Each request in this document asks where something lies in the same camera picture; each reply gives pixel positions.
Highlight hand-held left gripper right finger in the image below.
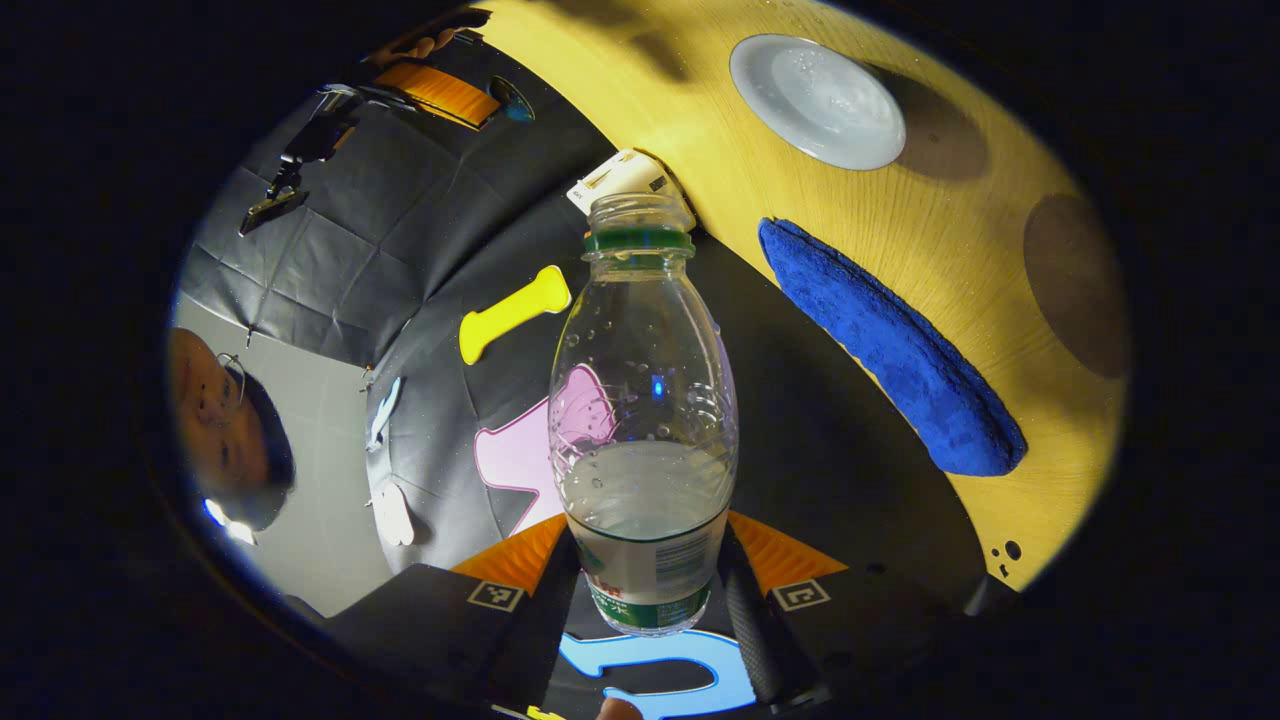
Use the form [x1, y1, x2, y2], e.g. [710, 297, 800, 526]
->
[716, 510, 1001, 709]

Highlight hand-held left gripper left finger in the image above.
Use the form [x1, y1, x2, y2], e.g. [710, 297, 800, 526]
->
[322, 513, 583, 716]

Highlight clear plastic water bottle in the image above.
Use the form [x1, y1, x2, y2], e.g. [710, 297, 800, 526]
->
[548, 192, 740, 639]

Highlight white teacup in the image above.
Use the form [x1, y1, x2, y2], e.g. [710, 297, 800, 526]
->
[729, 34, 907, 172]

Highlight round cork coaster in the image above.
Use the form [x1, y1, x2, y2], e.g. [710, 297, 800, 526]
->
[1022, 192, 1132, 380]

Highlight white toaster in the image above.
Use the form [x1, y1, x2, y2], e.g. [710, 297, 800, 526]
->
[566, 149, 693, 217]

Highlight blue towel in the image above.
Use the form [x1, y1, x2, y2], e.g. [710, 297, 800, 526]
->
[757, 217, 1029, 478]

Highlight eyeglasses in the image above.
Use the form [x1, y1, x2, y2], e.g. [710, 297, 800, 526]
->
[214, 352, 249, 417]

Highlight person's head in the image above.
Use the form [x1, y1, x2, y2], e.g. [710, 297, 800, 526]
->
[168, 328, 297, 532]

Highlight black camera stand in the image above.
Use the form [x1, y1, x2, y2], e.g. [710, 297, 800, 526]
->
[238, 85, 363, 238]

